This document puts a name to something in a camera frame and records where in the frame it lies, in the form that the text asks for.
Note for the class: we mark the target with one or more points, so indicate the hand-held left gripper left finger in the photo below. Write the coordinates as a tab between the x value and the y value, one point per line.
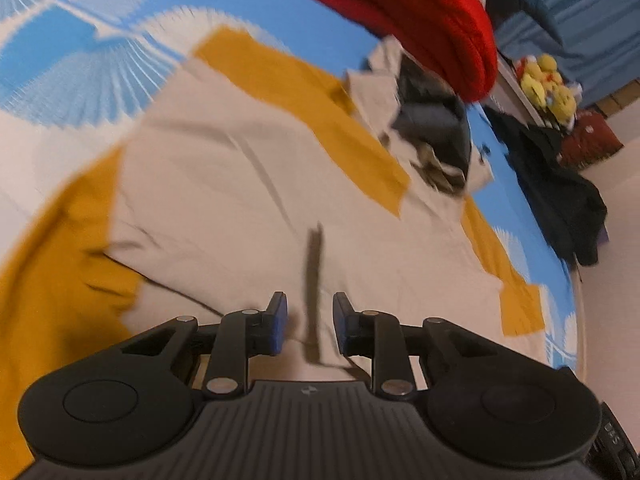
278	324

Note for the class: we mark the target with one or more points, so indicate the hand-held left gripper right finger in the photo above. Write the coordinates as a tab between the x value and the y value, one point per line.
342	324

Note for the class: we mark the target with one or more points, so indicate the beige and mustard garment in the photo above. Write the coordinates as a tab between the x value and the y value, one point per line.
240	175

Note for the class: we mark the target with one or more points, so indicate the dark grey crumpled garment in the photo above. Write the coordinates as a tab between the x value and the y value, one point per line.
432	115

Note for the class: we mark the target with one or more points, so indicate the black garment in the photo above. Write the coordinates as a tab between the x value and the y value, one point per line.
560	185

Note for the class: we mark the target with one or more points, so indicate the dark red bag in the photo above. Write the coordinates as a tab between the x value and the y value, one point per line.
590	137

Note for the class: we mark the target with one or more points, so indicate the yellow plush toys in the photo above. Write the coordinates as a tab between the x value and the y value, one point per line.
547	85

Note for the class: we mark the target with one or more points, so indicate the blue and white printed bedsheet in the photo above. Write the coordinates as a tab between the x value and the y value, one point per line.
300	5

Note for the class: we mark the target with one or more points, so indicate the red cloth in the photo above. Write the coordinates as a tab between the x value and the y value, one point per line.
425	15

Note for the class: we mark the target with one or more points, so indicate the blue curtain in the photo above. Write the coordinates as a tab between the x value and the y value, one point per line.
600	20

